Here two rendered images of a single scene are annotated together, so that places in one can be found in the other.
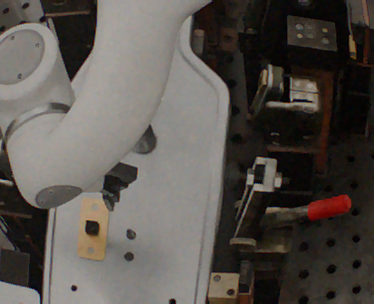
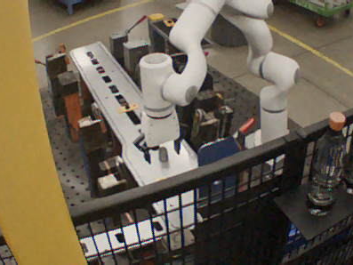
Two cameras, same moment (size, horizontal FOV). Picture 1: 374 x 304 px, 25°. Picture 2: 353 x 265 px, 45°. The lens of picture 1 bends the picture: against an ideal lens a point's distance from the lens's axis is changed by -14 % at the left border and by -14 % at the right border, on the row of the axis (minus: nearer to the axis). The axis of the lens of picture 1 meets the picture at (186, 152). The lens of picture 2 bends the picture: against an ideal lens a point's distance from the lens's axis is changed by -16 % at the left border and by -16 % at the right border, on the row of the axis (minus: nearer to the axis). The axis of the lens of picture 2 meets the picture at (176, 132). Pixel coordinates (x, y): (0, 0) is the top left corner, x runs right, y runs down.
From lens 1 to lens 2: 0.96 m
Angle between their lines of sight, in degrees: 37
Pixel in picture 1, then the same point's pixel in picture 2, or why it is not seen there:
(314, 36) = (206, 94)
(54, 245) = not seen: hidden behind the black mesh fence
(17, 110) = (164, 73)
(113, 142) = (204, 68)
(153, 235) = not seen: hidden behind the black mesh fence
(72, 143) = (194, 67)
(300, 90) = (209, 116)
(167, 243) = not seen: hidden behind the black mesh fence
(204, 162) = (188, 155)
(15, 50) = (154, 57)
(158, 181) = (177, 164)
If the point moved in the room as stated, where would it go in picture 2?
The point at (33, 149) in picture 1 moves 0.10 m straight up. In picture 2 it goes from (179, 77) to (177, 44)
